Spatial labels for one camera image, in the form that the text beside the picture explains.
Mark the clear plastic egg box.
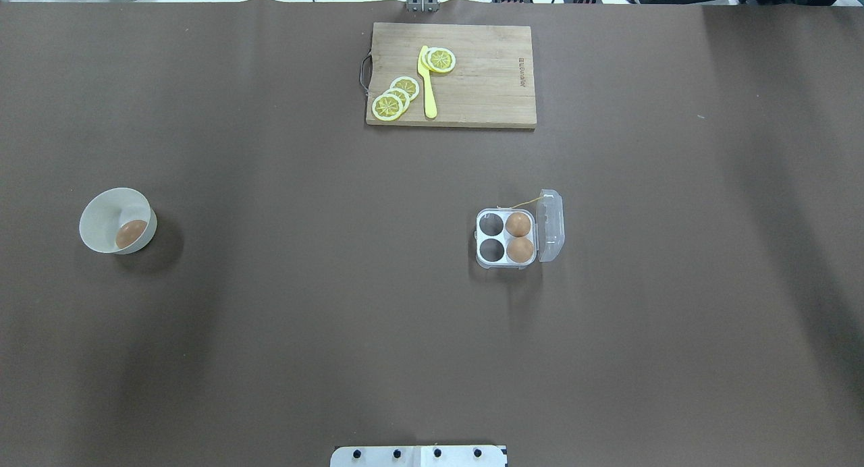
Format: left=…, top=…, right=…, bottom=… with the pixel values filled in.
left=473, top=188, right=566, bottom=270

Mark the brown egg from bowl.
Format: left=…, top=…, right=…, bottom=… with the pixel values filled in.
left=115, top=220, right=148, bottom=249

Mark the brown egg upper slot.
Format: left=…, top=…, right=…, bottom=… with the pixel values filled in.
left=505, top=211, right=532, bottom=238

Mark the brown egg slot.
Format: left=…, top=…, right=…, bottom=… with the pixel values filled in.
left=505, top=211, right=532, bottom=238
left=506, top=237, right=535, bottom=263

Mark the brown egg lower slot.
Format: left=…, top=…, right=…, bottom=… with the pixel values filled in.
left=506, top=237, right=535, bottom=263

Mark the yellow plastic knife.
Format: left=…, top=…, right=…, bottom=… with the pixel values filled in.
left=416, top=45, right=438, bottom=119

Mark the lower lemon slice of stack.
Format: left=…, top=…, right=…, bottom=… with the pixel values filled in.
left=371, top=92, right=405, bottom=121

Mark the middle lemon slice of stack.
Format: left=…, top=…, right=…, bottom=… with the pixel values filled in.
left=383, top=88, right=411, bottom=113

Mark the wooden cutting board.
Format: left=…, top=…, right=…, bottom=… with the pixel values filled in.
left=365, top=22, right=537, bottom=130

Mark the lemon slice near knife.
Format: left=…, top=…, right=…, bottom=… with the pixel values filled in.
left=424, top=47, right=456, bottom=74

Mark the lemon slice under knife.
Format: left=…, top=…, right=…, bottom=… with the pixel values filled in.
left=419, top=50, right=433, bottom=72

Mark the white bowl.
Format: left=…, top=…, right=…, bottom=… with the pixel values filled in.
left=78, top=187, right=158, bottom=254

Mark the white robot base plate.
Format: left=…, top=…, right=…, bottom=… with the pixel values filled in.
left=329, top=445, right=509, bottom=466

